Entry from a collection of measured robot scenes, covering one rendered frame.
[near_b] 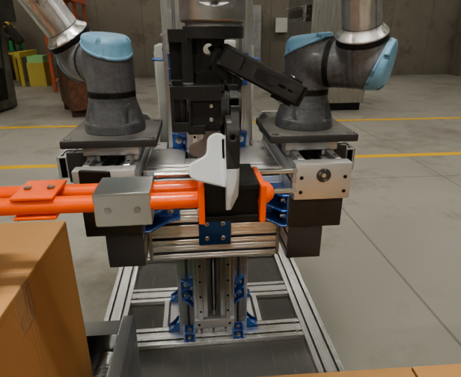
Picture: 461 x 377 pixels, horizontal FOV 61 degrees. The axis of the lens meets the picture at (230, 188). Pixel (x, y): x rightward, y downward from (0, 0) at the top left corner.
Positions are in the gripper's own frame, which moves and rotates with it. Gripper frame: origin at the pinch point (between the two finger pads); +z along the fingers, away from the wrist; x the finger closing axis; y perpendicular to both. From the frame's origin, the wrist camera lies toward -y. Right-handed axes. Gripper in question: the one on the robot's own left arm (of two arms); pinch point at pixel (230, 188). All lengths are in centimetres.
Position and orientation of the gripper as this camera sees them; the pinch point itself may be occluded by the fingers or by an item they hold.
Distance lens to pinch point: 52.0
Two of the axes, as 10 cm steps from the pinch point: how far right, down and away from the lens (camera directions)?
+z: 0.0, 9.3, 3.7
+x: 1.0, 3.7, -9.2
